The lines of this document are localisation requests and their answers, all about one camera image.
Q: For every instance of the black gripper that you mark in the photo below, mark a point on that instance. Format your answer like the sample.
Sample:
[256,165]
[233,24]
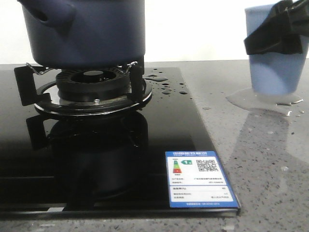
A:
[281,30]

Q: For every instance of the light blue ribbed plastic cup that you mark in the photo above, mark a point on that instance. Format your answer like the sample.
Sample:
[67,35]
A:
[273,73]

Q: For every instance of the dark blue cooking pot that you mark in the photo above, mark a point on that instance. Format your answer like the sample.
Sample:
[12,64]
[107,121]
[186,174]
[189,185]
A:
[81,34]

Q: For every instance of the black pot support grate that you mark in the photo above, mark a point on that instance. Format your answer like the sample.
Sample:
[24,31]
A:
[46,98]

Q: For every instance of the blue white energy label sticker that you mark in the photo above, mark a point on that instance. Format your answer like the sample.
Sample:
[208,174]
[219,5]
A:
[196,179]

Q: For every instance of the black gas burner head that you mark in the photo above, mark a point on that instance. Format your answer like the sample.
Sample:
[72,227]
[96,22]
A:
[88,85]

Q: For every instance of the black glass gas stove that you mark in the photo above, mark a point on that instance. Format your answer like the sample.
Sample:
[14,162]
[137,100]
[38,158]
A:
[109,166]

